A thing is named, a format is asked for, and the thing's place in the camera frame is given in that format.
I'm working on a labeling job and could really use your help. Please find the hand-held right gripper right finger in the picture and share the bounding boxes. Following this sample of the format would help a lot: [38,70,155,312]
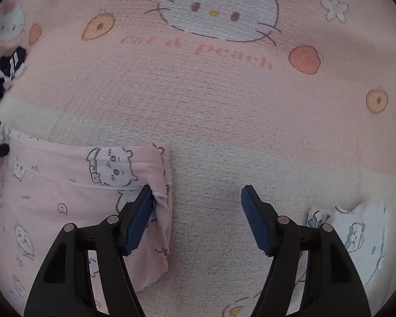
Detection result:
[241,185,372,317]

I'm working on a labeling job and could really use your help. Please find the cat printed blanket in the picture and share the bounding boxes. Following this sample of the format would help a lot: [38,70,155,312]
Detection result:
[0,0,396,317]

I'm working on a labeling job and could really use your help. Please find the white printed folded garment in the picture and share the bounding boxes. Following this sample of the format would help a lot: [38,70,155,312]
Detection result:
[306,201,388,288]

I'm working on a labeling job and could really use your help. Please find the pink printed pajama pants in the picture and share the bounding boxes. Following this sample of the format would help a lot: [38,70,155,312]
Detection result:
[0,124,173,317]

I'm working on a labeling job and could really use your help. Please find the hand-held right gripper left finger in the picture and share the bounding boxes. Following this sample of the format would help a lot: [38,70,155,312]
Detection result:
[24,185,155,317]

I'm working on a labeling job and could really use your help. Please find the navy shorts with white stripes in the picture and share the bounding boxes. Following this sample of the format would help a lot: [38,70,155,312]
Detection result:
[0,47,29,151]

